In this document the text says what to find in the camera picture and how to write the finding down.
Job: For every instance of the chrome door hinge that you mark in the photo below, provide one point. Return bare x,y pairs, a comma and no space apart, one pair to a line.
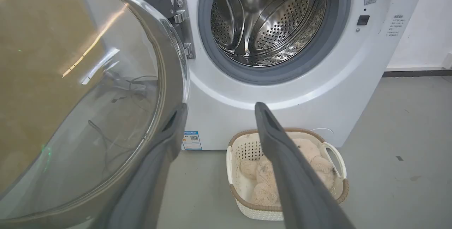
183,28

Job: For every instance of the beige plush doll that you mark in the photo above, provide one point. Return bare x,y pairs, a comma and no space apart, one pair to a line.
261,183

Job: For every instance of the blue energy label sticker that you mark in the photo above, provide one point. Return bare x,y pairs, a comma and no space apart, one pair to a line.
192,140

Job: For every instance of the white front-load washing machine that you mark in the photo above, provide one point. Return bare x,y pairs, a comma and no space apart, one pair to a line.
282,63

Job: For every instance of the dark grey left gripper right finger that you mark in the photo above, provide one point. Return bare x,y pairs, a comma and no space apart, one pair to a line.
300,186

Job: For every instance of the round glass washing machine door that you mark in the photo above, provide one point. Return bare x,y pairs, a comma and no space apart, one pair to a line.
84,95

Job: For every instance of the white plastic laundry basket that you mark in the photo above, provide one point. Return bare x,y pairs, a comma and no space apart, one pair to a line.
254,204

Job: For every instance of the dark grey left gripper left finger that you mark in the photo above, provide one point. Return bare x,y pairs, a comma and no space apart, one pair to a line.
141,190

